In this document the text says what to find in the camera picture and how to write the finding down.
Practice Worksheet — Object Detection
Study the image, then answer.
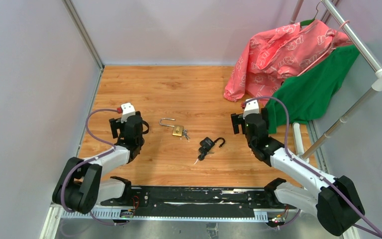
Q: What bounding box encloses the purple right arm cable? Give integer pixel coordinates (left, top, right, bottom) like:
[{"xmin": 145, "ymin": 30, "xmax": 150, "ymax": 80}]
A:
[{"xmin": 243, "ymin": 96, "xmax": 382, "ymax": 239}]

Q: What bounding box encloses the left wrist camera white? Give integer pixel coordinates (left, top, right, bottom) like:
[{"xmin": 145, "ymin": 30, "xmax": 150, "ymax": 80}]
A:
[{"xmin": 116, "ymin": 103, "xmax": 136, "ymax": 123}]

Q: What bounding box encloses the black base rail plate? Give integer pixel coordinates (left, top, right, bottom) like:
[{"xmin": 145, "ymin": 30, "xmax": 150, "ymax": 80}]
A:
[{"xmin": 54, "ymin": 185, "xmax": 350, "ymax": 222}]

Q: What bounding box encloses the black-headed key bunch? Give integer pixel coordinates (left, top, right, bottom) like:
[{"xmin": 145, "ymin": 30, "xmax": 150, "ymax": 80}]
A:
[{"xmin": 194, "ymin": 147, "xmax": 213, "ymax": 165}]

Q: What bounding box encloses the aluminium corner frame post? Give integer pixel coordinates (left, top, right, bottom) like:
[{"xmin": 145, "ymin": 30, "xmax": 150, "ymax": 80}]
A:
[{"xmin": 62, "ymin": 0, "xmax": 104, "ymax": 72}]

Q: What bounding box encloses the black padlock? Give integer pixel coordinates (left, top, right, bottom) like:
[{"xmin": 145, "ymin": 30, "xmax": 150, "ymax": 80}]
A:
[{"xmin": 199, "ymin": 137, "xmax": 226, "ymax": 152}]

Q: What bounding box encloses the pink patterned garment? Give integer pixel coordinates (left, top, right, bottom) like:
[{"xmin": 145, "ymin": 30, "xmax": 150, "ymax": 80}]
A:
[{"xmin": 223, "ymin": 20, "xmax": 352, "ymax": 102}]

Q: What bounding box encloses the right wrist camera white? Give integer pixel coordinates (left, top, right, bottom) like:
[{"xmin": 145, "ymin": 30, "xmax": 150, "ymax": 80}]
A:
[{"xmin": 241, "ymin": 99, "xmax": 260, "ymax": 119}]

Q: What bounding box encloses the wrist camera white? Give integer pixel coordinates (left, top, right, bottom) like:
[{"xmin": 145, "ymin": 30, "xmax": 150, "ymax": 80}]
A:
[
  {"xmin": 116, "ymin": 103, "xmax": 136, "ymax": 123},
  {"xmin": 241, "ymin": 99, "xmax": 260, "ymax": 119}
]

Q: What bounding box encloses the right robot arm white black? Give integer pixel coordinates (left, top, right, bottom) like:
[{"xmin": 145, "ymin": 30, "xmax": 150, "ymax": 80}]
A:
[{"xmin": 231, "ymin": 108, "xmax": 365, "ymax": 236}]

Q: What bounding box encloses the green garment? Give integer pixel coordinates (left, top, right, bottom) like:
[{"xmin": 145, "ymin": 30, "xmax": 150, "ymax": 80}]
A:
[{"xmin": 267, "ymin": 45, "xmax": 359, "ymax": 124}]

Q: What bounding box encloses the metal clothes rack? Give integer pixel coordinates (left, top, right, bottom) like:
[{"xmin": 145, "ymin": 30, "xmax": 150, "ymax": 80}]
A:
[{"xmin": 289, "ymin": 0, "xmax": 382, "ymax": 204}]

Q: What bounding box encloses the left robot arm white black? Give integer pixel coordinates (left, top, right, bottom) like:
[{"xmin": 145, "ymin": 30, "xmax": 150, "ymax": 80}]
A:
[{"xmin": 52, "ymin": 112, "xmax": 149, "ymax": 214}]

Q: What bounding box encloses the brass padlock steel shackle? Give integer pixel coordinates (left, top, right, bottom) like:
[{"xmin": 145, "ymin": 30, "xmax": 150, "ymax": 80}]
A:
[{"xmin": 159, "ymin": 118, "xmax": 185, "ymax": 137}]

